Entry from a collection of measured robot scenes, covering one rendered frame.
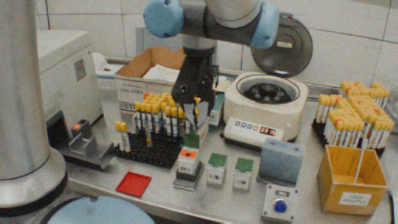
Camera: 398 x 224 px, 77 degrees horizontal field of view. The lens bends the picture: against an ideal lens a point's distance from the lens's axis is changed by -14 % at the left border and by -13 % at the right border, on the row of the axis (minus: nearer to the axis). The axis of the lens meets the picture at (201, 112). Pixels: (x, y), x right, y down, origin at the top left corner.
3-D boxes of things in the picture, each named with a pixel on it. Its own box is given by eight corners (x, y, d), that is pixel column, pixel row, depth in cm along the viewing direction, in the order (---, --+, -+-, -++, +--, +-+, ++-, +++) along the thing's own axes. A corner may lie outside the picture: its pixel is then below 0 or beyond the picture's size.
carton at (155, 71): (117, 113, 98) (111, 73, 90) (152, 78, 122) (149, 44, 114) (184, 124, 92) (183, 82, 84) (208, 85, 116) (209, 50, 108)
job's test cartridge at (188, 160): (178, 177, 70) (176, 158, 67) (184, 165, 74) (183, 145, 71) (193, 180, 69) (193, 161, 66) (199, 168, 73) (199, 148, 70)
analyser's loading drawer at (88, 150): (47, 152, 76) (41, 138, 74) (60, 139, 82) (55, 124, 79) (103, 169, 71) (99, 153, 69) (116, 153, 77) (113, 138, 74)
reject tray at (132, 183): (115, 190, 68) (115, 188, 67) (128, 173, 73) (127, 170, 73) (140, 197, 66) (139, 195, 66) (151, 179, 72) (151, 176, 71)
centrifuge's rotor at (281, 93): (235, 112, 88) (236, 91, 85) (249, 91, 100) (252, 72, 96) (284, 124, 83) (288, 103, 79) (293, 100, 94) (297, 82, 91)
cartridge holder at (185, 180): (172, 187, 69) (172, 176, 68) (184, 163, 77) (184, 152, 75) (193, 191, 68) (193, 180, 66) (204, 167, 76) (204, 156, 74)
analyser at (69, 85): (-4, 142, 83) (-36, 59, 67) (47, 102, 105) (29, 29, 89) (61, 165, 75) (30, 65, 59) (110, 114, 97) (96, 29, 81)
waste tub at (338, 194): (320, 213, 61) (333, 183, 56) (315, 173, 72) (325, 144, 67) (373, 217, 59) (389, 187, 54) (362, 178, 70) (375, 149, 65)
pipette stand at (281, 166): (255, 180, 71) (260, 149, 66) (263, 163, 77) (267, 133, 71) (294, 191, 68) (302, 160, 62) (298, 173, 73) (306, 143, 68)
